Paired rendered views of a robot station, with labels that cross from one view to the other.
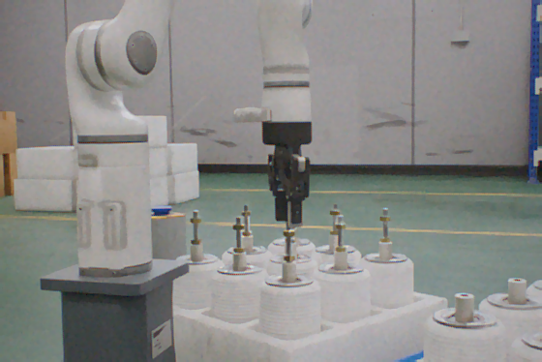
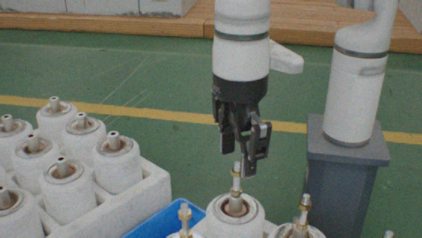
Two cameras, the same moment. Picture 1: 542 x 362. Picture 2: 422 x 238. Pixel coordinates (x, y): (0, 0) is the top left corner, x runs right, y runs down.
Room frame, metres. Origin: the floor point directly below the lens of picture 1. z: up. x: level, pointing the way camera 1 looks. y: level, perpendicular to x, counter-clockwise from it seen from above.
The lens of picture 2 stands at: (1.55, -0.13, 0.71)
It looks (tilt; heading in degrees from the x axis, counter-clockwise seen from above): 30 degrees down; 172
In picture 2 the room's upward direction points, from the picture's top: straight up
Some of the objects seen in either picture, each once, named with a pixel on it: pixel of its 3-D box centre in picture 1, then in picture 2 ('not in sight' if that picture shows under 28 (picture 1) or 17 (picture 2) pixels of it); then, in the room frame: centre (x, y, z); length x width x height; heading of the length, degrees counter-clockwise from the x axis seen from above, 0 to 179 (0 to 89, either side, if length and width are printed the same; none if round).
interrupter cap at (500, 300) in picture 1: (517, 302); (63, 172); (0.90, -0.32, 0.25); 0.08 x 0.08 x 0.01
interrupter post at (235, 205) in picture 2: (288, 272); (235, 202); (1.04, -0.02, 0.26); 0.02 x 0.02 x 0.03
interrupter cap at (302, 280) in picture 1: (289, 281); (235, 208); (1.04, -0.02, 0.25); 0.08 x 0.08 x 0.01
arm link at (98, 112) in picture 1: (110, 86); (368, 6); (0.92, 0.21, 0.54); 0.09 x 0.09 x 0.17; 57
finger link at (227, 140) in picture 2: (295, 214); (227, 142); (1.01, -0.03, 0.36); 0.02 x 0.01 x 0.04; 106
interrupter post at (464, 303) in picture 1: (464, 309); (114, 140); (0.83, -0.23, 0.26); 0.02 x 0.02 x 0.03
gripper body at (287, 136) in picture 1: (286, 148); (240, 96); (1.04, -0.02, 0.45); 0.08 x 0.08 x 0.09
